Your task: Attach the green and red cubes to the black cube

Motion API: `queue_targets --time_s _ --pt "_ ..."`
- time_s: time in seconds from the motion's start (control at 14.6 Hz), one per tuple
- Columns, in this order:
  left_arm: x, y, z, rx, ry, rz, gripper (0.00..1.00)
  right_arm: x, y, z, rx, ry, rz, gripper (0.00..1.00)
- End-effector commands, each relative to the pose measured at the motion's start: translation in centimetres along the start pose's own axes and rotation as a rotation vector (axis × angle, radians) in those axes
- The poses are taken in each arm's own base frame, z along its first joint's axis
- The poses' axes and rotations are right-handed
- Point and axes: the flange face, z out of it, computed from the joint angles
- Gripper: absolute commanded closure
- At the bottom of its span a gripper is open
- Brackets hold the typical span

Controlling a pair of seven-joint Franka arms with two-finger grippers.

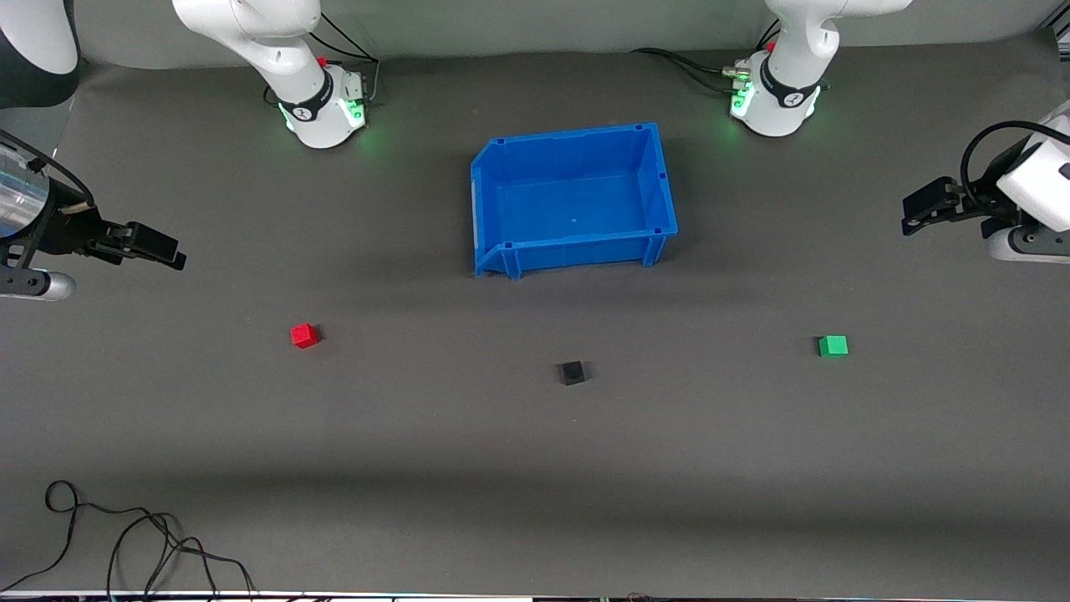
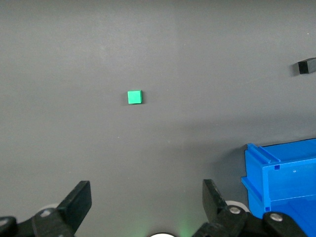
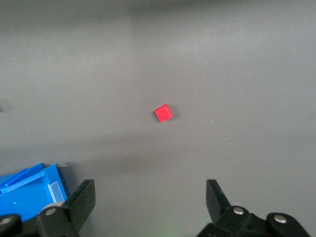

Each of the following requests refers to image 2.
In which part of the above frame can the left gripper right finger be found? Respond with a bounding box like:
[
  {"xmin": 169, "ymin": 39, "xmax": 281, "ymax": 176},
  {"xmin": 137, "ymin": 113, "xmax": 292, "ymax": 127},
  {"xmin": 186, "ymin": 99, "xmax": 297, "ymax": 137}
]
[{"xmin": 197, "ymin": 179, "xmax": 248, "ymax": 237}]

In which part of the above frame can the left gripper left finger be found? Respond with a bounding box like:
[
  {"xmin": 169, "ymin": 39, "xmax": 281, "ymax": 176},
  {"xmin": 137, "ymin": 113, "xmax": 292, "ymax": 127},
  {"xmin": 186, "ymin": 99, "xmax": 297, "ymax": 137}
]
[{"xmin": 31, "ymin": 180, "xmax": 92, "ymax": 237}]

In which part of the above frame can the green cube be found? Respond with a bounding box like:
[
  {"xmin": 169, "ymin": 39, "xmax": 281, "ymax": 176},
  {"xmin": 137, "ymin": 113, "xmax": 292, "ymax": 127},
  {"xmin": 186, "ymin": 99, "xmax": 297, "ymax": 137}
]
[{"xmin": 126, "ymin": 89, "xmax": 143, "ymax": 105}]

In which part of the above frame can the black cube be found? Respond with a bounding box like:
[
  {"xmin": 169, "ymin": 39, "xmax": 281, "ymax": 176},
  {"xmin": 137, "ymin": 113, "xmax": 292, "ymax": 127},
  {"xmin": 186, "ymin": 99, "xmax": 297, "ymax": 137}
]
[{"xmin": 297, "ymin": 57, "xmax": 316, "ymax": 75}]

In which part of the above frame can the blue plastic bin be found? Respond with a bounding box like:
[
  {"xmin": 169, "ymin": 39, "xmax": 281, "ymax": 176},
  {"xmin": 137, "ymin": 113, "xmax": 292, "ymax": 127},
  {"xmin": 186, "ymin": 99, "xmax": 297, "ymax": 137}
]
[{"xmin": 241, "ymin": 138, "xmax": 316, "ymax": 237}]

